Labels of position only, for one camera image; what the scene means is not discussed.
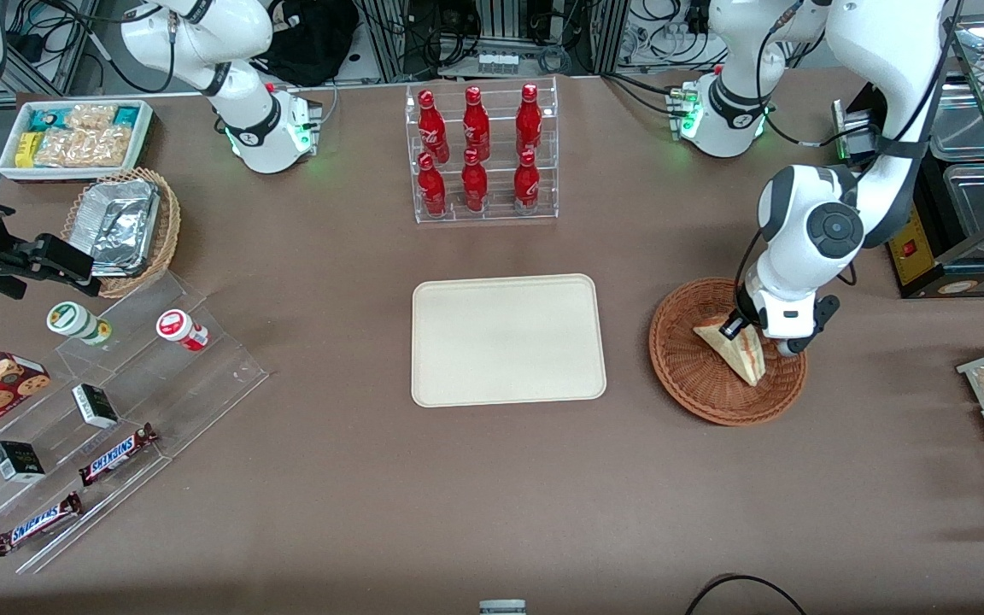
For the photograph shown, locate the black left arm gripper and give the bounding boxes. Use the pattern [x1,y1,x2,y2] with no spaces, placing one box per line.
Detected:
[717,288,841,342]

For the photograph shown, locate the triangular sandwich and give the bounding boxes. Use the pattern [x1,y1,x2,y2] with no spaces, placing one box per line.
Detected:
[693,313,769,389]

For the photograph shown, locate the aluminium foil tray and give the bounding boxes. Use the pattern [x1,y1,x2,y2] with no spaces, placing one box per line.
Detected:
[68,177,161,279]

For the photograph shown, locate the round brown wicker basket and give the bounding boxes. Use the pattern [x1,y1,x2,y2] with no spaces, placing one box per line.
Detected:
[648,277,809,427]

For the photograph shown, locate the light wicker basket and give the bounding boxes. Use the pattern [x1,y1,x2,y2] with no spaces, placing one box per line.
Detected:
[60,167,182,300]

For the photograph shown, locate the cream rectangular tray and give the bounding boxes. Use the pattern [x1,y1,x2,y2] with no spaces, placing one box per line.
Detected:
[411,273,608,409]

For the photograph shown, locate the green-lid white bottle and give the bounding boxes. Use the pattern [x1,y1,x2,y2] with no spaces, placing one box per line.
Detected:
[46,301,114,348]

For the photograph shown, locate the white rectangular snack bin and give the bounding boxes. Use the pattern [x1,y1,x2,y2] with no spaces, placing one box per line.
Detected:
[0,98,155,185]

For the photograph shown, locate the large clear peanut snack bag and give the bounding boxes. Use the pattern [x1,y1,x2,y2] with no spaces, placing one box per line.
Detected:
[34,126,133,169]

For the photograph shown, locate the black food warmer yellow panel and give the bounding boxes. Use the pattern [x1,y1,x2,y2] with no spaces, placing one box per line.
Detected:
[866,13,984,300]

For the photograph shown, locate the small black carton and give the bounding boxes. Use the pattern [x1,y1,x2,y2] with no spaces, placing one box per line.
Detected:
[0,440,47,485]
[71,383,120,431]

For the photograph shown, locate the small clear peanut snack bag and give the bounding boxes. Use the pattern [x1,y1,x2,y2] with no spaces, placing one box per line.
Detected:
[64,103,118,132]

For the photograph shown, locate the red-lid white bottle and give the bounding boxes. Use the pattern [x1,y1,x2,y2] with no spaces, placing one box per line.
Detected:
[155,308,210,354]

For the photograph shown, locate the small silver electronics box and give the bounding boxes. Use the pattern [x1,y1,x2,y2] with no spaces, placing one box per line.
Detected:
[831,85,886,168]

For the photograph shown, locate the clear acrylic stepped display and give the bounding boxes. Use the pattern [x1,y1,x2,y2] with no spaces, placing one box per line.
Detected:
[0,269,271,575]

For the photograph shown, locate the Snickers chocolate bar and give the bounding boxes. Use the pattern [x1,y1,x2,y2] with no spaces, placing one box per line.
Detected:
[77,422,161,489]
[0,490,84,559]

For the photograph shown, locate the red Coca-Cola bottle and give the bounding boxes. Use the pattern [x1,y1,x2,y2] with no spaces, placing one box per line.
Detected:
[515,83,543,156]
[417,89,451,163]
[461,85,492,161]
[512,149,542,215]
[460,148,490,214]
[417,152,449,218]

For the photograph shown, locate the black fabric bag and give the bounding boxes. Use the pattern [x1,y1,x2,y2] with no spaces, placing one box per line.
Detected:
[256,0,361,87]

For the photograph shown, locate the clear acrylic bottle rack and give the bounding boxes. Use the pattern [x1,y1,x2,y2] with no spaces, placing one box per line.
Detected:
[404,76,560,226]

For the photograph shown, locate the grey power strip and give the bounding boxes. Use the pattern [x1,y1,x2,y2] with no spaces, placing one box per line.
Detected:
[476,50,521,77]

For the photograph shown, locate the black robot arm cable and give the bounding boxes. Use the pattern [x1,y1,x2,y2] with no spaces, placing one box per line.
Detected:
[735,0,968,322]

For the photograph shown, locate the black looped floor cable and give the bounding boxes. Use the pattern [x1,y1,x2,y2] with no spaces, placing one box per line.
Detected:
[683,573,810,615]

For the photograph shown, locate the aluminium frame post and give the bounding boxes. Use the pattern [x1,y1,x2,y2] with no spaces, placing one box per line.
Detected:
[589,0,630,78]
[359,0,413,84]

